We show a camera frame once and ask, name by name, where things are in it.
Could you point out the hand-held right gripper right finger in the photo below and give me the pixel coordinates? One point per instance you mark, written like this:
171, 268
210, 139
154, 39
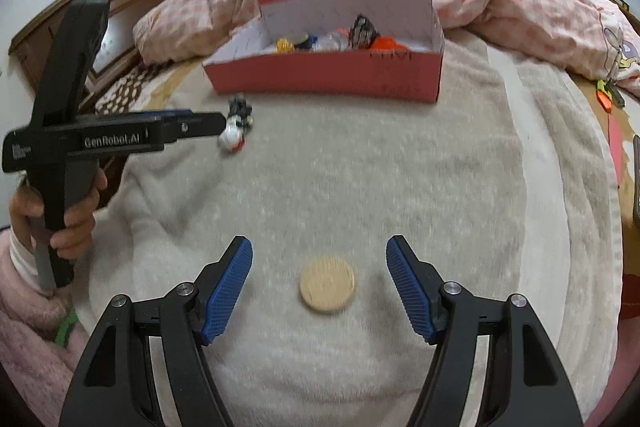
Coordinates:
412, 292

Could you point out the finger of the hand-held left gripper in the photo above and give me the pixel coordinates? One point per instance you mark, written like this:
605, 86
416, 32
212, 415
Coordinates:
170, 112
200, 127

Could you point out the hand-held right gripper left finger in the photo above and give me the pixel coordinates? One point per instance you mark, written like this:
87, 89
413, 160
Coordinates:
225, 292

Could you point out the black and white toy robot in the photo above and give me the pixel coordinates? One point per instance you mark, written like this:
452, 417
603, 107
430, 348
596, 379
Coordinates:
235, 127

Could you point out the round wooden disc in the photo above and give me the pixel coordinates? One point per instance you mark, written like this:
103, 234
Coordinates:
327, 284

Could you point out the wooden puzzle block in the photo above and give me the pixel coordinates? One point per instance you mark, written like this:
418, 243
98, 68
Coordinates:
285, 45

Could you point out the red cardboard shoe box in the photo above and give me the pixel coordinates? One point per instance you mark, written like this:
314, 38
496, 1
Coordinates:
325, 77

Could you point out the blue plastic piece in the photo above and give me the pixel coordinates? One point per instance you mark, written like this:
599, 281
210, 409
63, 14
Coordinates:
313, 41

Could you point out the clear red-label plastic bottle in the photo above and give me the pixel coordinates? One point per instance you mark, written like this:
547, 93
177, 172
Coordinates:
332, 42

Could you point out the black toy figure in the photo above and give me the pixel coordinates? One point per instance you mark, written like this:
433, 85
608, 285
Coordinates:
362, 32

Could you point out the orange plastic funnel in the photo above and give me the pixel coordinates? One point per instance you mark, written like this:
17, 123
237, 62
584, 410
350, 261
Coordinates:
387, 43

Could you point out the person's left forearm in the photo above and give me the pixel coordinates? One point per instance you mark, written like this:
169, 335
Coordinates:
25, 332

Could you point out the person's left hand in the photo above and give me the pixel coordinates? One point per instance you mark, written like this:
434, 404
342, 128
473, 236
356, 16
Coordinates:
80, 227

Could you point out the red paper strip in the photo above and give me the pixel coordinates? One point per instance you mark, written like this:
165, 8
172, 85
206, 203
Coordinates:
617, 147

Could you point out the black smartphone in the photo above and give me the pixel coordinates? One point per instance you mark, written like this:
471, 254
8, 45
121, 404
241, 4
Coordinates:
636, 177

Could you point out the orange and green toy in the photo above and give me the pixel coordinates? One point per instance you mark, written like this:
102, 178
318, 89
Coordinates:
607, 97

